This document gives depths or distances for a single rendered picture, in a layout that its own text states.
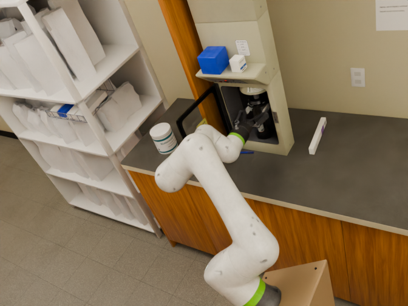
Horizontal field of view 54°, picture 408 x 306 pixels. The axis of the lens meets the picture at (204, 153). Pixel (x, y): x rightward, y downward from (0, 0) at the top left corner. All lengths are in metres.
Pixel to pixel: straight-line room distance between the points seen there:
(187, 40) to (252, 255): 1.09
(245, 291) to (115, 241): 2.23
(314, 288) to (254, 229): 0.25
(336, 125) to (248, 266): 1.22
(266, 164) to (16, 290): 2.43
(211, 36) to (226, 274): 1.07
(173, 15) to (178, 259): 1.88
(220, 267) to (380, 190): 0.91
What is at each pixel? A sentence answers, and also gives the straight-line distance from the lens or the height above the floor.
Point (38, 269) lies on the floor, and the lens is 3.77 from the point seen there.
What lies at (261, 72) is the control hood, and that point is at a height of 1.50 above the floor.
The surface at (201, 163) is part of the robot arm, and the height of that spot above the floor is 1.54.
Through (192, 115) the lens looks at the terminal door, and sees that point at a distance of 1.95.
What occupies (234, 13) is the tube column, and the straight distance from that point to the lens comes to 1.79.
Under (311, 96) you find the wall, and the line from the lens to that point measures 2.44.
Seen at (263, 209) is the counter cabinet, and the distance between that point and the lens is 2.15.
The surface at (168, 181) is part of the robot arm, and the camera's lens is 1.47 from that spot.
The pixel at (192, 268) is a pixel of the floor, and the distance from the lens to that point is 3.04.
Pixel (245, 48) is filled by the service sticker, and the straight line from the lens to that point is 1.85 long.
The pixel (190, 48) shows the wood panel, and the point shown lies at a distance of 1.98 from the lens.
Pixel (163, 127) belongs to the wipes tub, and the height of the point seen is 1.09.
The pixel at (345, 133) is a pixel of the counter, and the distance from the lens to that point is 2.26.
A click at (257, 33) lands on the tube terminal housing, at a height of 1.65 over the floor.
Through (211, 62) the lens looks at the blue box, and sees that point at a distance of 1.84.
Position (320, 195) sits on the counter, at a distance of 1.96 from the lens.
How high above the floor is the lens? 2.41
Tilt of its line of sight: 39 degrees down
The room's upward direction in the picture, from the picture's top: 22 degrees counter-clockwise
